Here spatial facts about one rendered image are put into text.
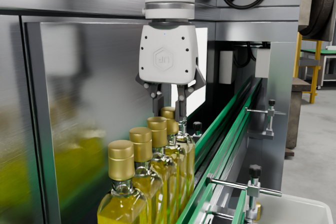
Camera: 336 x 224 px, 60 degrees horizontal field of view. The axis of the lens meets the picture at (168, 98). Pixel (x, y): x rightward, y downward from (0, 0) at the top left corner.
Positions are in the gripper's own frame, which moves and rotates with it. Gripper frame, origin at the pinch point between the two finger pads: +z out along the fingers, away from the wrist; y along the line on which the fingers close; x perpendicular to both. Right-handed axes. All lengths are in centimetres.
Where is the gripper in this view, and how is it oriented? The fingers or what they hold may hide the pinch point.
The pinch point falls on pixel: (169, 108)
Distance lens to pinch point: 54.0
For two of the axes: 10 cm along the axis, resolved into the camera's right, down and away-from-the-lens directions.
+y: 9.3, 0.9, -3.7
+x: 3.8, -2.2, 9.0
